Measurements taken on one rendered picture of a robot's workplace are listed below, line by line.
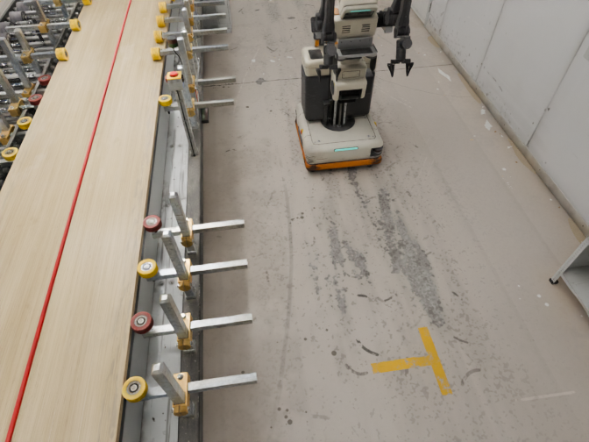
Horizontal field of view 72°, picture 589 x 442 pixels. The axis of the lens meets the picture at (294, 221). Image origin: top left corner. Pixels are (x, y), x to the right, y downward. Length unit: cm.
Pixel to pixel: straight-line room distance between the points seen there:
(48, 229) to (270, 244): 142
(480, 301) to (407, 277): 47
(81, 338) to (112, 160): 100
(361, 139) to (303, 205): 69
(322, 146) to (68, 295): 209
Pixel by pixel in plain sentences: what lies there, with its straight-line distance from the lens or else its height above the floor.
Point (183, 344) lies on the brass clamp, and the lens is 169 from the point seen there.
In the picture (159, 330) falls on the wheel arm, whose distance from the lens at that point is 176.
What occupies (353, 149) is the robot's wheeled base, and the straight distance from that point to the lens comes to 328.
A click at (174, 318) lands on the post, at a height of 99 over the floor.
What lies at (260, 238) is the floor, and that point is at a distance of 295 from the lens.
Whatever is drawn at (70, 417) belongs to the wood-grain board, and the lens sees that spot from 166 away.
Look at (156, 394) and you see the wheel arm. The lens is 164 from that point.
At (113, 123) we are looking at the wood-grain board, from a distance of 265.
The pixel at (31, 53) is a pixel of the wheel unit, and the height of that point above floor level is 96.
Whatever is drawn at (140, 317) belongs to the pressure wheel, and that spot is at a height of 90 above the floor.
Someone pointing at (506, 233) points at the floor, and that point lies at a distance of 331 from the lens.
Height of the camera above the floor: 233
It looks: 50 degrees down
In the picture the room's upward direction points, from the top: 1 degrees counter-clockwise
